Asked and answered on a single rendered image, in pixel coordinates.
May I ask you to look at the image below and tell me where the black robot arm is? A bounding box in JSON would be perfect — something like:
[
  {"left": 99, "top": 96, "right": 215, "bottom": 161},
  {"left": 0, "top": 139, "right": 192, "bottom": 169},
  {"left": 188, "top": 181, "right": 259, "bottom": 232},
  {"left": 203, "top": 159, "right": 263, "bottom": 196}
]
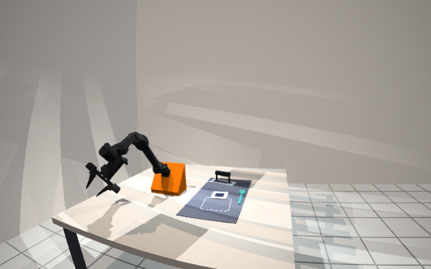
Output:
[{"left": 99, "top": 132, "right": 171, "bottom": 177}]

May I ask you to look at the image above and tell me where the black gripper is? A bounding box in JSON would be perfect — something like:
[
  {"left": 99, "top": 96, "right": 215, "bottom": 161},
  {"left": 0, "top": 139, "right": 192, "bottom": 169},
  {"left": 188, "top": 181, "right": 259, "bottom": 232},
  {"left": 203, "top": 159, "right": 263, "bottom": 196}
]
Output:
[{"left": 86, "top": 162, "right": 120, "bottom": 196}]

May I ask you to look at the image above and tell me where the white square tile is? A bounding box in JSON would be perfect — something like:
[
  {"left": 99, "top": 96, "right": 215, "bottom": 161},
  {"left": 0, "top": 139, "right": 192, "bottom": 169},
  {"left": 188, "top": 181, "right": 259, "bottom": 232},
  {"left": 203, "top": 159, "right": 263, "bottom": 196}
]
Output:
[{"left": 210, "top": 192, "right": 228, "bottom": 199}]

